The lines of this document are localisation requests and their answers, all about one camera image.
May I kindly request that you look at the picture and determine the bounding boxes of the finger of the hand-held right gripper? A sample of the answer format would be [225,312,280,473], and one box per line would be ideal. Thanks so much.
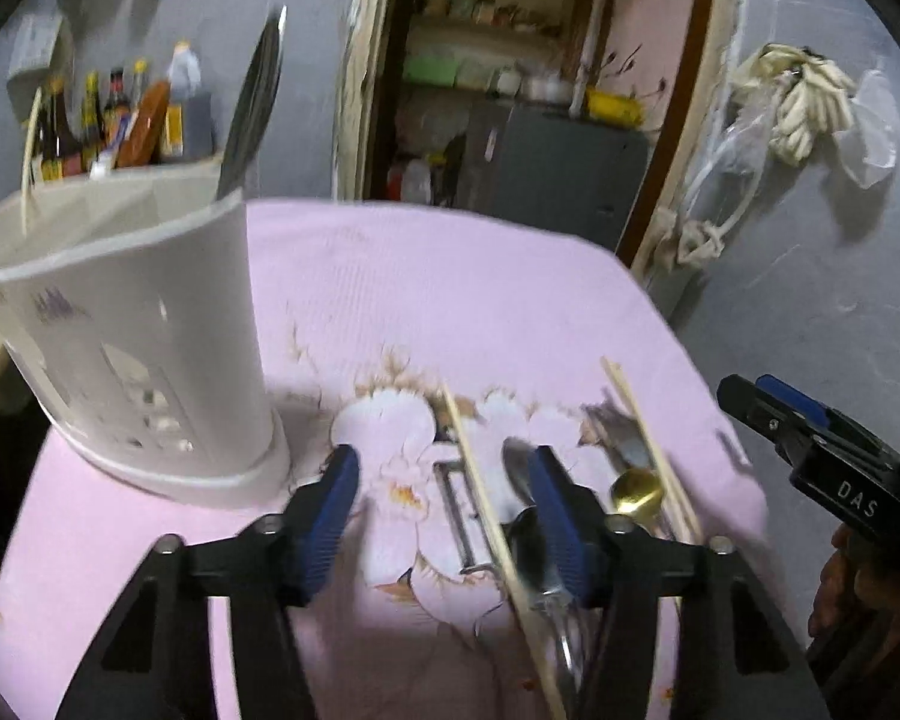
[717,373,818,466]
[754,375,830,428]

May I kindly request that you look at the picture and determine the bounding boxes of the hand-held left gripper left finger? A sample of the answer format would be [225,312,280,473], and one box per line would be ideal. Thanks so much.
[56,446,361,720]

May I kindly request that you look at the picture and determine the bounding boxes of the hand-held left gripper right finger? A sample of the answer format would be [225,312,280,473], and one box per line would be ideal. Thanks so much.
[529,445,830,720]

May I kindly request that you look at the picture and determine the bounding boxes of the wooden chopstick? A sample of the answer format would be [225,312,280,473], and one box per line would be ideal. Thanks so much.
[19,86,44,237]
[600,356,704,547]
[441,382,569,720]

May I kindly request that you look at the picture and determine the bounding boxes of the steel fork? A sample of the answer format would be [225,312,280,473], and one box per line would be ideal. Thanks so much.
[581,399,657,472]

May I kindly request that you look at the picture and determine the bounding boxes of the steel peeler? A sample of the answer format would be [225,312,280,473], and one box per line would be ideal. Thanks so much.
[433,457,500,577]

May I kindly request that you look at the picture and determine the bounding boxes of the white plastic utensil holder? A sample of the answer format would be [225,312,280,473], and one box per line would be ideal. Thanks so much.
[0,154,293,511]

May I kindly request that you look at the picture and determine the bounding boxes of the person's right hand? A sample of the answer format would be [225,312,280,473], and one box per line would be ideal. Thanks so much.
[808,523,900,644]

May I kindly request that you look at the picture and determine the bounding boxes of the gold spoon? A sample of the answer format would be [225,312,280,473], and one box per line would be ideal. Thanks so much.
[607,467,680,541]

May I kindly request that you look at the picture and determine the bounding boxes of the pink floral tablecloth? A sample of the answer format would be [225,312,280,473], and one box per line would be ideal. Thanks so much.
[0,199,770,720]

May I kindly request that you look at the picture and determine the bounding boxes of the long clear plastic bag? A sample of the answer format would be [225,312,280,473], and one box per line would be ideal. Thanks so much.
[675,101,781,241]

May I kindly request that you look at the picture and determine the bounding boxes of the white work gloves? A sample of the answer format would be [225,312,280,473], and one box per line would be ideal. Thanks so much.
[729,41,860,167]

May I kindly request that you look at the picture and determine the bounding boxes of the grey cabinet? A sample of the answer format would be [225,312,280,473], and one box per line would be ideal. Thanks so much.
[450,101,650,252]

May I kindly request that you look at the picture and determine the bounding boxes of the yellow bowl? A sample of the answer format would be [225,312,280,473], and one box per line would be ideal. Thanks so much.
[585,88,644,125]

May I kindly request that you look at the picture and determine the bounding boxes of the white plastic container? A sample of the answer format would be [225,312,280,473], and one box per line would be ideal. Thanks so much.
[386,157,436,205]

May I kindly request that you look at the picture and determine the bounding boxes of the steel ladle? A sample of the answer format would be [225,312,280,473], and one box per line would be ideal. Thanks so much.
[214,6,290,203]

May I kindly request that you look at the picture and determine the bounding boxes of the large dark sauce jug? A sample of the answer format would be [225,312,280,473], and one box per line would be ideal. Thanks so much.
[161,40,217,164]

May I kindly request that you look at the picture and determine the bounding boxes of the brown sauce packet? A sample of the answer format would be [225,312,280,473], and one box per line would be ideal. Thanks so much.
[114,81,172,168]

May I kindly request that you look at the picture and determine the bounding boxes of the white blue seasoning pouch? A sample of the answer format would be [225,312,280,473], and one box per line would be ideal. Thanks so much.
[90,118,134,179]

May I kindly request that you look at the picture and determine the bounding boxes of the green box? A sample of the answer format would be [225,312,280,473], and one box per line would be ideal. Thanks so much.
[403,52,458,87]

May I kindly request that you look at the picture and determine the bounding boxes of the dark sauce bottle red cap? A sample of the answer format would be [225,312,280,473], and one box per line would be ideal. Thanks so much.
[103,67,132,151]

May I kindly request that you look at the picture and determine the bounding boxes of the wooden shelf unit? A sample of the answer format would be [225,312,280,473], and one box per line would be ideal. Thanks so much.
[390,0,593,102]

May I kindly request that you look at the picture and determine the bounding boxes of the dark sauce bottle yellow cap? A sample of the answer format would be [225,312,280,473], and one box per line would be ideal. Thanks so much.
[79,71,107,166]

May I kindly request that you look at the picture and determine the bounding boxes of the dark sauce bottle brown cap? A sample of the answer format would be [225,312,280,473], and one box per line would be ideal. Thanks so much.
[39,76,83,181]

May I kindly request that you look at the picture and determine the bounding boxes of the white paper packet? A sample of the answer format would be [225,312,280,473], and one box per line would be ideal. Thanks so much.
[7,11,72,80]

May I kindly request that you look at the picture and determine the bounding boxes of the white knotted rope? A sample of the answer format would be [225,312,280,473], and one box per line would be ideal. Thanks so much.
[649,206,728,267]

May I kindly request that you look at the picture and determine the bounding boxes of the wooden door frame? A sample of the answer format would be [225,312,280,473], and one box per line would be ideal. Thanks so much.
[334,0,743,293]

